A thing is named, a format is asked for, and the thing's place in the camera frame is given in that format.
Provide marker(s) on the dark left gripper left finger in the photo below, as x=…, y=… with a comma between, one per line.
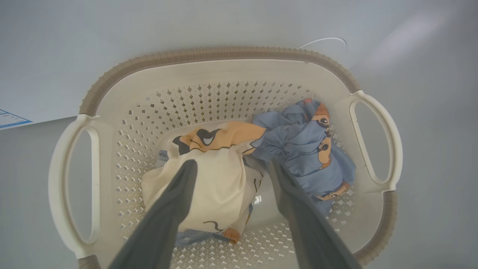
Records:
x=164, y=224

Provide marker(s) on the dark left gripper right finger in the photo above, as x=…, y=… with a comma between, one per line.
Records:
x=310, y=231

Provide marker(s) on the blue garment with orange cuff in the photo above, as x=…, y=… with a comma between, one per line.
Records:
x=194, y=236

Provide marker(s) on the cream garment with orange print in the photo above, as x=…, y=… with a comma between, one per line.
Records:
x=220, y=179

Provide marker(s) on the blue bear print garment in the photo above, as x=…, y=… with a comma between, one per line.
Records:
x=298, y=149

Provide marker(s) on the cream perforated laundry basket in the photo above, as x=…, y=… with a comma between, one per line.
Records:
x=224, y=71

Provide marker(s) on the blue white energy label sticker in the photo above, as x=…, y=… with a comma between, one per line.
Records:
x=11, y=119

